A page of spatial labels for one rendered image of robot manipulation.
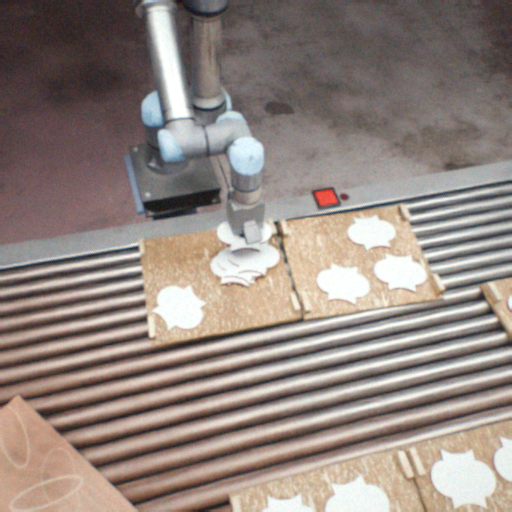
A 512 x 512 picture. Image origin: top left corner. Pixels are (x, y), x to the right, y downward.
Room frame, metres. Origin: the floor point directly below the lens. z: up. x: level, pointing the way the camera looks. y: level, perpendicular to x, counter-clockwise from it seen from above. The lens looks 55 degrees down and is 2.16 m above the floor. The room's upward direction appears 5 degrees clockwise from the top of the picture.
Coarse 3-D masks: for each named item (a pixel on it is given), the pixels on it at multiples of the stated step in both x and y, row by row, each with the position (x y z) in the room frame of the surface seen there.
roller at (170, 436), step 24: (456, 360) 0.60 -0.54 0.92; (480, 360) 0.60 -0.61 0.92; (504, 360) 0.61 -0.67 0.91; (360, 384) 0.50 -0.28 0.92; (384, 384) 0.51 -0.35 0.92; (408, 384) 0.52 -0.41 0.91; (264, 408) 0.42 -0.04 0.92; (288, 408) 0.43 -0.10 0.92; (312, 408) 0.44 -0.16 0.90; (168, 432) 0.35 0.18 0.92; (192, 432) 0.35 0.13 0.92; (216, 432) 0.36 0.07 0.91; (96, 456) 0.28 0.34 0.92; (120, 456) 0.29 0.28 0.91
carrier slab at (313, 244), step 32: (288, 224) 1.00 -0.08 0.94; (320, 224) 1.01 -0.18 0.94; (352, 224) 1.02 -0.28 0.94; (288, 256) 0.88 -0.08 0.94; (320, 256) 0.89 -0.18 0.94; (352, 256) 0.90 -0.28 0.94; (384, 256) 0.91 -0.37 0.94; (416, 256) 0.92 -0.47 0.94; (384, 288) 0.79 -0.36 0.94; (416, 288) 0.80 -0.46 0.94
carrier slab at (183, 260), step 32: (160, 256) 0.84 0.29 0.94; (192, 256) 0.85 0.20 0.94; (160, 288) 0.73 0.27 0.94; (192, 288) 0.74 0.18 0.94; (224, 288) 0.75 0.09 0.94; (256, 288) 0.76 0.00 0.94; (288, 288) 0.76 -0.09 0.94; (160, 320) 0.63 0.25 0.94; (224, 320) 0.65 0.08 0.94; (256, 320) 0.65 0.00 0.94; (288, 320) 0.66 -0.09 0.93
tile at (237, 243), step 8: (224, 224) 0.87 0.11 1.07; (264, 224) 0.89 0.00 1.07; (224, 232) 0.85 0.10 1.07; (232, 232) 0.85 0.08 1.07; (264, 232) 0.86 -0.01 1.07; (224, 240) 0.82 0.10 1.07; (232, 240) 0.82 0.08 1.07; (240, 240) 0.82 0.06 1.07; (264, 240) 0.83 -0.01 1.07; (232, 248) 0.79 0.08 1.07; (240, 248) 0.80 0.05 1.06; (248, 248) 0.80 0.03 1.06; (256, 248) 0.80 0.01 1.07
